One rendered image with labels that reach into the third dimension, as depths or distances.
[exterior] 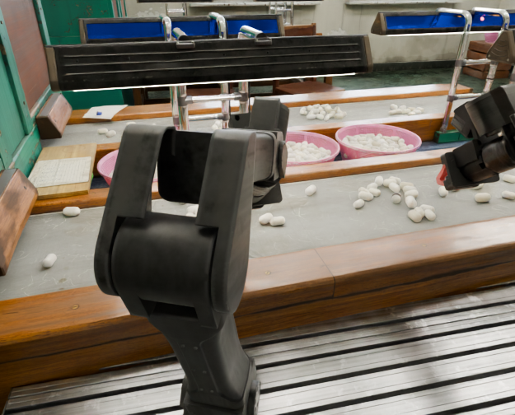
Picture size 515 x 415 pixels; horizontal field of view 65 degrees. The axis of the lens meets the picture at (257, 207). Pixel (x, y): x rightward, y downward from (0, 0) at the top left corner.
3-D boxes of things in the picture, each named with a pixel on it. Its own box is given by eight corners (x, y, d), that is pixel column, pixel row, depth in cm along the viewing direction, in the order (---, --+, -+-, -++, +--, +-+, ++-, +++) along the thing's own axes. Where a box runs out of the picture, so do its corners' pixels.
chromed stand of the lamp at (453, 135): (481, 138, 156) (518, 10, 134) (437, 143, 152) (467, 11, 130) (449, 123, 172) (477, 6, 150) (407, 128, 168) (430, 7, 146)
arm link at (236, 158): (227, 125, 54) (91, 122, 25) (293, 129, 52) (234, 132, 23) (222, 215, 56) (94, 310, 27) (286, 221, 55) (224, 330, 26)
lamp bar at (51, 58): (373, 73, 85) (378, 35, 81) (50, 92, 70) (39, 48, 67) (355, 66, 92) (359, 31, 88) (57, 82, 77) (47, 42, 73)
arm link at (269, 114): (243, 116, 64) (226, 73, 52) (297, 119, 62) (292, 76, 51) (231, 186, 61) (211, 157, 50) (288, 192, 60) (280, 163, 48)
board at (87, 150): (88, 194, 97) (87, 189, 96) (19, 202, 93) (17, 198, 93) (97, 146, 124) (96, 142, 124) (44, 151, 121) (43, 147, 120)
